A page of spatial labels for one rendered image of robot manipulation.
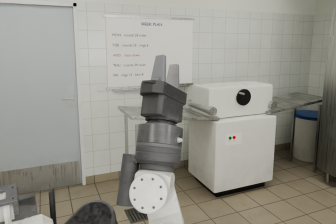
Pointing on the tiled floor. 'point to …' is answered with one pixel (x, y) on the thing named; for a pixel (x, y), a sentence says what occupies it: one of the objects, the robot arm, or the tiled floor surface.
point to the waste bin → (305, 135)
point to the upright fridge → (328, 110)
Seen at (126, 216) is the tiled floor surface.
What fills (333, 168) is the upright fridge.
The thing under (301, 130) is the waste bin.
